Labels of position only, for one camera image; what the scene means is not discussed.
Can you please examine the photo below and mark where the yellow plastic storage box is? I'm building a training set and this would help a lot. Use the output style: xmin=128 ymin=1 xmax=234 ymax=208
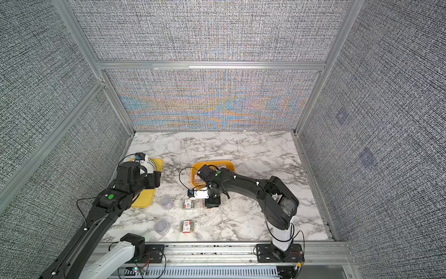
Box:
xmin=190 ymin=160 xmax=236 ymax=189

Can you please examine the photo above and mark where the clear round paper clip jar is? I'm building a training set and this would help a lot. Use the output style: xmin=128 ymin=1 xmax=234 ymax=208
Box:
xmin=159 ymin=195 xmax=174 ymax=210

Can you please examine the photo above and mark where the rectangular paper clip box two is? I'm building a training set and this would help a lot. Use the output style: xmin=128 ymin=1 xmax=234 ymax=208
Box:
xmin=180 ymin=220 xmax=195 ymax=233

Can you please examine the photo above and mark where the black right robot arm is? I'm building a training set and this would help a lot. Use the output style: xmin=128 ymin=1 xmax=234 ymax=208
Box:
xmin=197 ymin=165 xmax=305 ymax=264

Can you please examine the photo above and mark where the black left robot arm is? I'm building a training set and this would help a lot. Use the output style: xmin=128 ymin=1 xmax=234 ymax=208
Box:
xmin=40 ymin=161 xmax=161 ymax=279

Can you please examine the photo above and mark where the white patterned plate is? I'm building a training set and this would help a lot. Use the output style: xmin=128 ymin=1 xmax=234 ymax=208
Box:
xmin=140 ymin=157 xmax=157 ymax=174

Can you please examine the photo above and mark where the yellow flat tray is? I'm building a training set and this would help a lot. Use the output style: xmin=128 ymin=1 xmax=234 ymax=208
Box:
xmin=132 ymin=158 xmax=164 ymax=208

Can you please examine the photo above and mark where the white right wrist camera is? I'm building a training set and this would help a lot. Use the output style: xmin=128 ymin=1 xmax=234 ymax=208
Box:
xmin=187 ymin=189 xmax=209 ymax=199

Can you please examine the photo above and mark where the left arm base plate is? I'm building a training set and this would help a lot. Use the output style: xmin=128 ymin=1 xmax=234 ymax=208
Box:
xmin=138 ymin=244 xmax=166 ymax=264

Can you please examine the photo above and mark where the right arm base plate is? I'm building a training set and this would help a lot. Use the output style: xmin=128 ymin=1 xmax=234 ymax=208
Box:
xmin=253 ymin=243 xmax=305 ymax=263

